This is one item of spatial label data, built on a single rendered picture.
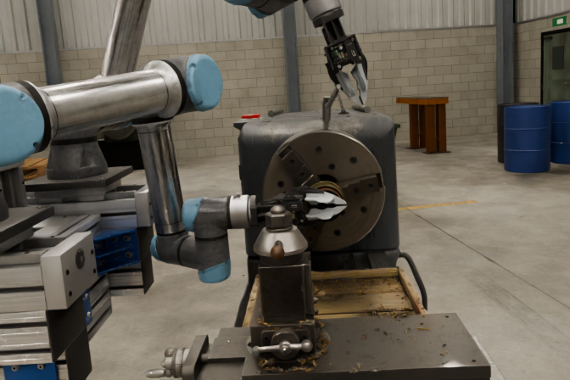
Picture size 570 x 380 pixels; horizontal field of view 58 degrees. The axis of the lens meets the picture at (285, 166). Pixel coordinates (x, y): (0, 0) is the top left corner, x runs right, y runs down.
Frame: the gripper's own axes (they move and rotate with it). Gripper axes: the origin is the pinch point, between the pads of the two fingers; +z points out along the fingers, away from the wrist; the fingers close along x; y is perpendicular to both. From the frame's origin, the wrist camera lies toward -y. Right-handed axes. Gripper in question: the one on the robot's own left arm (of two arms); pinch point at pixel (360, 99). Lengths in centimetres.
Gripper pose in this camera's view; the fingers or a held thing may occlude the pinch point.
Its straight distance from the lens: 120.7
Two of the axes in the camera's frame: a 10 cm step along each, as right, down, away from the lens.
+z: 3.9, 9.1, 1.2
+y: -0.4, 1.5, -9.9
